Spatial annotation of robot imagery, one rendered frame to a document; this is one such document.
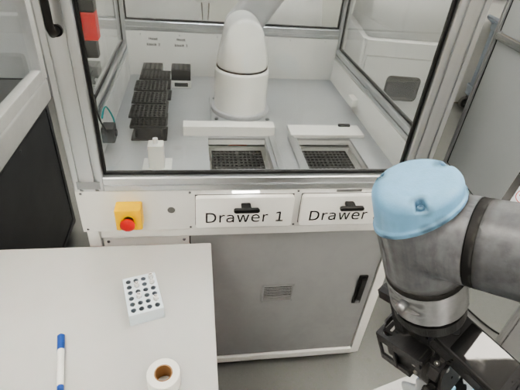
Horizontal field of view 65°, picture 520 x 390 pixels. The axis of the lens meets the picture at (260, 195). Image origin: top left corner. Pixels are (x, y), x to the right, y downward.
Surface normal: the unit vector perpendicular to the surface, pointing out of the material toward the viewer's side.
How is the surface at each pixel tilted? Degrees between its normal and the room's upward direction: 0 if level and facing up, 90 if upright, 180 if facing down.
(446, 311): 86
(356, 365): 0
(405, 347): 22
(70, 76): 90
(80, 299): 0
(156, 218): 90
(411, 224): 95
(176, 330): 0
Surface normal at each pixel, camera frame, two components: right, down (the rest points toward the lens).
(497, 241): -0.62, -0.25
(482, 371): 0.01, -0.57
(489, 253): -0.67, 0.03
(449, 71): 0.13, 0.59
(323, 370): 0.07, -0.81
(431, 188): -0.30, -0.78
